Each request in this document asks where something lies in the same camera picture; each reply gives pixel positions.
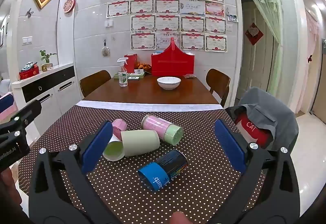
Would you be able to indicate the red gift bag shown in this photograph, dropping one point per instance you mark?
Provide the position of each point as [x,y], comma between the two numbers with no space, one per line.
[131,63]

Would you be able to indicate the small potted plant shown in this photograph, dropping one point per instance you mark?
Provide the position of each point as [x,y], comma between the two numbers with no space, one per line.
[47,62]

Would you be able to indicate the red diamond door decoration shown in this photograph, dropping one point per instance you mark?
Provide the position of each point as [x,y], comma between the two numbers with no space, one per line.
[254,34]

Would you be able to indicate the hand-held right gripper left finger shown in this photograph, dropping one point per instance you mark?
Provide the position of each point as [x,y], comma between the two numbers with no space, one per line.
[98,145]

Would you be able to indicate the white cloth strip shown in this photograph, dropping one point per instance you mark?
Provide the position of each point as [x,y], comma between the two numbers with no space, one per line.
[152,104]

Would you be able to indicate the grey jacket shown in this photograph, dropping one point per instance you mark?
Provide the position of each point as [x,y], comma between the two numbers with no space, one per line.
[270,107]

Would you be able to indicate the white double wall switch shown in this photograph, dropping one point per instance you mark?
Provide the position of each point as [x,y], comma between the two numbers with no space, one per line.
[27,40]

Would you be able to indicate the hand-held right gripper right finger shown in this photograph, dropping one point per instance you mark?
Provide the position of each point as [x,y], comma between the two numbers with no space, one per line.
[229,145]

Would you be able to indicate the red carrier box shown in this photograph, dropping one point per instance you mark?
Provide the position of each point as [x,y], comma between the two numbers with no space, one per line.
[173,65]

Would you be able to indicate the brown wooden chair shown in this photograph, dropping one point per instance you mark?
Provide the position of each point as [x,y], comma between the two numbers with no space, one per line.
[94,82]
[217,81]

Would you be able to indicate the butterfly wall decoration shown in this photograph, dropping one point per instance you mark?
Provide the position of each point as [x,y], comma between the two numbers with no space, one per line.
[29,12]

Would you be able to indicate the pale green cup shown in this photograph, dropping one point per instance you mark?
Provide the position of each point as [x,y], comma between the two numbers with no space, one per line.
[140,142]

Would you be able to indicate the white door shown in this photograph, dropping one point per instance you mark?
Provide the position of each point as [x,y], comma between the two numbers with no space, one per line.
[257,68]

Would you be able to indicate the person's right hand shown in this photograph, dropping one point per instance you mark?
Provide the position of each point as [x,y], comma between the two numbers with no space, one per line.
[179,218]

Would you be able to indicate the red tin box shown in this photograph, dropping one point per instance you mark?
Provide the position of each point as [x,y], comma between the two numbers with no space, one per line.
[28,72]

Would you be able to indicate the pink cup with green lid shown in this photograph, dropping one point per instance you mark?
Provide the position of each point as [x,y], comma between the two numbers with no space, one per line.
[158,124]

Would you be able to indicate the white sideboard cabinet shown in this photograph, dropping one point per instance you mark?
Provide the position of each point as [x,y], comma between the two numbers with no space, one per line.
[51,91]

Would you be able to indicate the plate of orange snacks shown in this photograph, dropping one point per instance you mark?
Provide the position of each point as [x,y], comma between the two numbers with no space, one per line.
[144,65]

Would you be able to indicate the green tray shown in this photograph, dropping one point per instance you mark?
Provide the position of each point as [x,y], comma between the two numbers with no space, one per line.
[137,74]

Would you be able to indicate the wooden dining table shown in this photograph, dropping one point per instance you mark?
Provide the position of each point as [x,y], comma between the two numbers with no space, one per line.
[142,93]

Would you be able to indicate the small wall photo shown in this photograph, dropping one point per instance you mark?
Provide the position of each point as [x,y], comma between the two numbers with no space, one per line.
[232,18]

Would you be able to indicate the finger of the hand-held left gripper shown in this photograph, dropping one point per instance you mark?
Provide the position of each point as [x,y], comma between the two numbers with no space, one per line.
[28,112]
[5,103]

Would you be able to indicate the hanging wall hook ornament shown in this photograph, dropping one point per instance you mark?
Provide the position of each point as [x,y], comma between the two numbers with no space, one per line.
[105,50]

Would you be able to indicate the brown polka dot tablecloth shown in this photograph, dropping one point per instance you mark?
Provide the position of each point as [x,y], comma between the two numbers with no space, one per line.
[203,175]

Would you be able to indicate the pink paper cup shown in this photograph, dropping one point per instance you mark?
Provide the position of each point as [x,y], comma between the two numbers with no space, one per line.
[119,126]

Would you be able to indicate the white bowl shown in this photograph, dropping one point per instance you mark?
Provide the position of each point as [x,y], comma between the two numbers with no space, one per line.
[168,83]

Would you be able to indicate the group of wall certificates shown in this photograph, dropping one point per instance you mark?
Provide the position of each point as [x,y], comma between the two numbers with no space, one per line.
[165,23]

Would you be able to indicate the clear spray bottle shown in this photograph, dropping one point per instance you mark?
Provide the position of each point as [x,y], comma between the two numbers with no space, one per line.
[122,76]

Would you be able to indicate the blue and black cup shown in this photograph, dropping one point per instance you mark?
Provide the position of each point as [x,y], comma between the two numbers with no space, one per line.
[165,168]

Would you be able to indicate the small snack dish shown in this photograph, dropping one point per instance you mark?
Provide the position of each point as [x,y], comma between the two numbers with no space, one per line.
[190,76]

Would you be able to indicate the green lace curtain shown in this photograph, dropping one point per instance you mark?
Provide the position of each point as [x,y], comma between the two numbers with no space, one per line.
[276,35]

